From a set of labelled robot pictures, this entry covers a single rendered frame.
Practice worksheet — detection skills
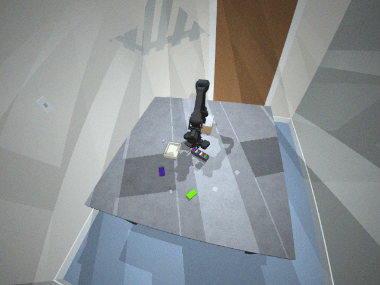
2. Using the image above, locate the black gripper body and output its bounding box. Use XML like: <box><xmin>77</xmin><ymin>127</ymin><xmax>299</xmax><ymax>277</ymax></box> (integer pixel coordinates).
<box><xmin>183</xmin><ymin>131</ymin><xmax>210</xmax><ymax>150</ymax></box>

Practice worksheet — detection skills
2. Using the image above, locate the green rectangular block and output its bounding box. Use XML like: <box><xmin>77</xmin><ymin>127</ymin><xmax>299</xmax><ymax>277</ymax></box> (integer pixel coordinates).
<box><xmin>186</xmin><ymin>189</ymin><xmax>197</xmax><ymax>199</ymax></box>

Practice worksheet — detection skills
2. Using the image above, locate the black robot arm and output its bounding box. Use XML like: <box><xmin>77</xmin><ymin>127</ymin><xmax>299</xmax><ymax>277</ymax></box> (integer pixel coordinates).
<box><xmin>185</xmin><ymin>79</ymin><xmax>210</xmax><ymax>148</ymax></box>

